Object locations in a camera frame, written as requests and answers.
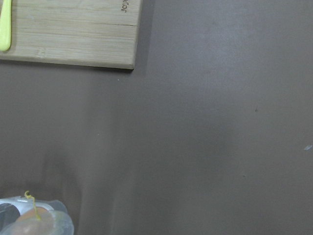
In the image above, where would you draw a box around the brown egg front left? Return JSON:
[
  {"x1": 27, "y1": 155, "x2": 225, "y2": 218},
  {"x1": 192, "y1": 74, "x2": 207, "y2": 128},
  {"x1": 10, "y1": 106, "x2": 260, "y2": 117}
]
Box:
[{"x1": 10, "y1": 208, "x2": 54, "y2": 235}]

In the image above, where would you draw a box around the yellow plastic knife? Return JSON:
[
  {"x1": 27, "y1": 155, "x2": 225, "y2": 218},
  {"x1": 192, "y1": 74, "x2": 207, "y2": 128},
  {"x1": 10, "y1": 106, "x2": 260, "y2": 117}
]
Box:
[{"x1": 0, "y1": 0, "x2": 12, "y2": 51}]

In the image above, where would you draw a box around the bamboo cutting board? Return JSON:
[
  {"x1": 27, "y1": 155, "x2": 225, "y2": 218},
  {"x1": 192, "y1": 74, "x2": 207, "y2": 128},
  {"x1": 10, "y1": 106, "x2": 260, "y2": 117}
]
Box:
[{"x1": 0, "y1": 0, "x2": 143, "y2": 70}]

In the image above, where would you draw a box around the clear plastic egg box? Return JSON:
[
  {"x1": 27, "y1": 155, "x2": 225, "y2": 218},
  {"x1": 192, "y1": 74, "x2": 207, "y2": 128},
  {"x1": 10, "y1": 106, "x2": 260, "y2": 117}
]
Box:
[{"x1": 0, "y1": 191, "x2": 74, "y2": 235}]

